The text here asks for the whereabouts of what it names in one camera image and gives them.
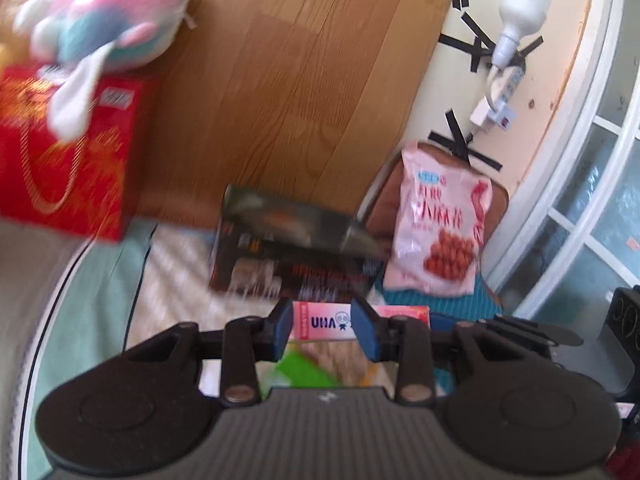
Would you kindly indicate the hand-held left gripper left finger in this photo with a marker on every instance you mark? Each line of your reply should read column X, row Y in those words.
column 282, row 327

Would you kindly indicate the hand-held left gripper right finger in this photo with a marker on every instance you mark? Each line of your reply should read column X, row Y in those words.
column 365, row 332

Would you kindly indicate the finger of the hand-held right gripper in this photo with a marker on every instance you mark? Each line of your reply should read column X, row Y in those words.
column 540, row 332

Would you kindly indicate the pink candy box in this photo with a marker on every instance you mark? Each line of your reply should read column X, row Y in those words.
column 320, row 321

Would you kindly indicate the green snack packet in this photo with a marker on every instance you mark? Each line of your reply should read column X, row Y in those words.
column 302, row 370

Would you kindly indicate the teal patterned cloth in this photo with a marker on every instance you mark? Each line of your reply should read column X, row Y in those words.
column 480, row 305

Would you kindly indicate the black printed box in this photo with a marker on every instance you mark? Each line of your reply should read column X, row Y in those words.
column 295, row 250

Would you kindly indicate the patterned blanket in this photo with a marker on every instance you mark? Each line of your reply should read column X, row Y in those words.
column 175, row 280

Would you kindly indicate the large pink snack bag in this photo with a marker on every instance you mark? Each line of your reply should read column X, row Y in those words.
column 435, row 230

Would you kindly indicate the white framed glass door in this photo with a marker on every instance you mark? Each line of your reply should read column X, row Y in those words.
column 590, row 160

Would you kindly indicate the white plug adapter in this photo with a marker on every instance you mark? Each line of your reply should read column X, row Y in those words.
column 492, row 115

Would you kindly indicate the wooden headboard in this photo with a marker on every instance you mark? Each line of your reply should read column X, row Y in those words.
column 300, row 85

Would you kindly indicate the white power strip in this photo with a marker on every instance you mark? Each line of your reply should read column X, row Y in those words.
column 507, row 85

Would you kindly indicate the red gift box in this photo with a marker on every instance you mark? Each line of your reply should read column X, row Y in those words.
column 75, row 160

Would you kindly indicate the white light bulb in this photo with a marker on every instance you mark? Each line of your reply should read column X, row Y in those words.
column 522, row 5

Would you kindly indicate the pink and blue plush toy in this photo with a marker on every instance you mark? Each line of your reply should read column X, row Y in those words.
column 120, row 15

